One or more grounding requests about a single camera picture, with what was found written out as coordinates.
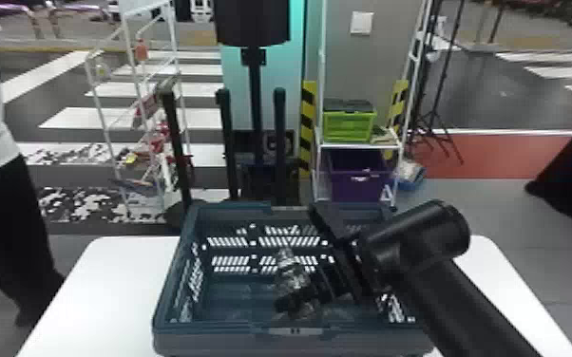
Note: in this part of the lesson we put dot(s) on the black post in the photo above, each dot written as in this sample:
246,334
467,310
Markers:
176,144

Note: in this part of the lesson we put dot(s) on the purple crate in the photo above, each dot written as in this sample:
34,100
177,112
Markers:
356,177

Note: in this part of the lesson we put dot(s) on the black tripod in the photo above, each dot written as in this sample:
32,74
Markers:
435,90

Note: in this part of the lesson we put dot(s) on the striped post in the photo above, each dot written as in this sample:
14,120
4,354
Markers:
308,124
398,104

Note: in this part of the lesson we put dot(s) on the white wall plate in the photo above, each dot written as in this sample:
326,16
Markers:
361,23

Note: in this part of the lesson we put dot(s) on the blue basket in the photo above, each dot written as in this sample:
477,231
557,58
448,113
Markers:
226,304

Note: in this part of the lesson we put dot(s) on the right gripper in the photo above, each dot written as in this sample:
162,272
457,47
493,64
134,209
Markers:
338,285

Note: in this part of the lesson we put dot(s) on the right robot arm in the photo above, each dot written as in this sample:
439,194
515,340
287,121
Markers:
430,279

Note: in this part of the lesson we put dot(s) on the green crate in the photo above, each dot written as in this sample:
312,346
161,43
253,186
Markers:
348,124

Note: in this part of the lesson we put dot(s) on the black bottle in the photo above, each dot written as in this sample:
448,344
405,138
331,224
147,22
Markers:
292,275

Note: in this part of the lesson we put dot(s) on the white shelf trolley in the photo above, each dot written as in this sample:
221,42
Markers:
318,90

